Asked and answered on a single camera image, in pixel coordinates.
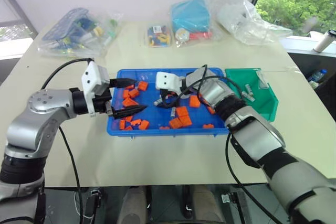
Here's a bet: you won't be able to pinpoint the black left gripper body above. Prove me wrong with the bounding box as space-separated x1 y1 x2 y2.
93 89 114 116

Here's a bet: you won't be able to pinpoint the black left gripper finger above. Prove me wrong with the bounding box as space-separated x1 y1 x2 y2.
109 77 138 89
111 105 148 120

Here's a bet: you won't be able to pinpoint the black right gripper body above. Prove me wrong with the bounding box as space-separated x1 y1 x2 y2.
159 89 182 99

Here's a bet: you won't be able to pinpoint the blue plastic bin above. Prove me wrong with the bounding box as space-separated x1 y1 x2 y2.
106 67 230 137

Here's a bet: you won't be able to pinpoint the green plastic bin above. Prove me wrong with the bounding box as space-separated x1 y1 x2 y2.
225 67 280 123

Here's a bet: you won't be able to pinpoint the small bag colourful pieces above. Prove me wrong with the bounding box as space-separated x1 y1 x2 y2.
145 23 173 48

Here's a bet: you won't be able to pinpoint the bag with blue basket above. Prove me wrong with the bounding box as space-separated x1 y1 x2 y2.
37 7 124 59

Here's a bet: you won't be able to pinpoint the bag with teal cloth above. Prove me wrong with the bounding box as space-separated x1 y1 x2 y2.
170 0 222 48

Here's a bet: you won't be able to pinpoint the grey rounded robot leg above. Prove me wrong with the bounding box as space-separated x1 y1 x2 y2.
116 186 148 224
191 184 227 224

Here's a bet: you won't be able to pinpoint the empty clear plastic bag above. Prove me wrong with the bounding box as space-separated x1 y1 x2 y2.
215 0 292 46

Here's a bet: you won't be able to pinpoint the plastic water bottle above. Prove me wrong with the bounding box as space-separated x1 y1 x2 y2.
308 69 328 82

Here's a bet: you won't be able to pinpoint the white cylinder roll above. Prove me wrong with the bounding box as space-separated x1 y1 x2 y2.
311 29 336 53

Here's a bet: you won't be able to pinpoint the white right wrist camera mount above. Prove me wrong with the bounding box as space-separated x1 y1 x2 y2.
155 71 182 91

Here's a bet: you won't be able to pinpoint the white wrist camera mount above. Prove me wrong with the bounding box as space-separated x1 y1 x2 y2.
80 61 110 118
155 71 182 91

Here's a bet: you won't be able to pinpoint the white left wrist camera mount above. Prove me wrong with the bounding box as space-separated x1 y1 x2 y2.
80 61 110 118

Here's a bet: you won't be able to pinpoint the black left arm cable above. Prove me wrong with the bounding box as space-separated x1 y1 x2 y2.
40 58 95 224

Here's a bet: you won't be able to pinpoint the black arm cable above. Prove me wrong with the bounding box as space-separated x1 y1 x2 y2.
193 63 283 224
40 58 95 224

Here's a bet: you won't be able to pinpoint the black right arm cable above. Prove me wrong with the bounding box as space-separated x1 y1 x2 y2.
193 63 283 224

